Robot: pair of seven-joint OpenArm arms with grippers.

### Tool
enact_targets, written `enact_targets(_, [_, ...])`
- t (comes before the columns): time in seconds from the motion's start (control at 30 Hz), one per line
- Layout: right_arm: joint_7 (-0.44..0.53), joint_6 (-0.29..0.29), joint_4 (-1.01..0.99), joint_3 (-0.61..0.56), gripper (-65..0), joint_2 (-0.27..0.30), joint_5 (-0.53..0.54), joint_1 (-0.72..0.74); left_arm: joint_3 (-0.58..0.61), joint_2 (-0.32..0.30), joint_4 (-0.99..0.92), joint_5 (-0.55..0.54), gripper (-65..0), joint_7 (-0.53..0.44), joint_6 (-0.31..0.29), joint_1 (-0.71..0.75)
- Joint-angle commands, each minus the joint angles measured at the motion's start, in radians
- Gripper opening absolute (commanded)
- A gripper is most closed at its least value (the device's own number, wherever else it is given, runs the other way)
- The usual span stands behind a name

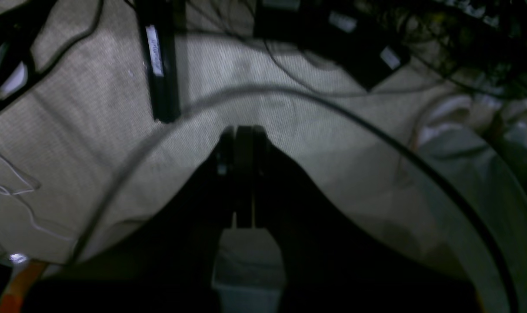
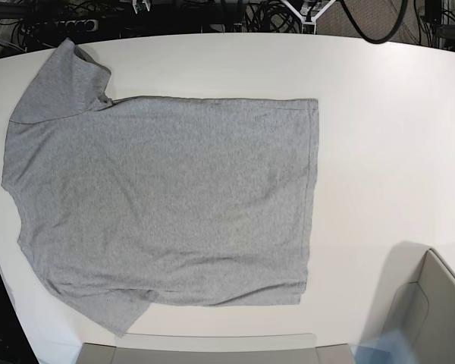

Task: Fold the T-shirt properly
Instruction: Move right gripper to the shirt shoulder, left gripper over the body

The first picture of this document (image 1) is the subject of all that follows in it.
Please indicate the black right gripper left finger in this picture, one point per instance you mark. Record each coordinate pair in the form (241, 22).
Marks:
(165, 266)

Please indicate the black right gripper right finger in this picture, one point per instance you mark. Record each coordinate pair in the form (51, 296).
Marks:
(331, 264)

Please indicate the grey T-shirt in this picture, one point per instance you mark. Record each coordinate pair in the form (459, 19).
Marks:
(480, 147)

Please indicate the black power adapter boxes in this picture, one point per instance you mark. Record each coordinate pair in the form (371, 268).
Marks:
(336, 30)

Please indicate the black bar with label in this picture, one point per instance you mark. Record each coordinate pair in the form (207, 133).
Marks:
(157, 34)

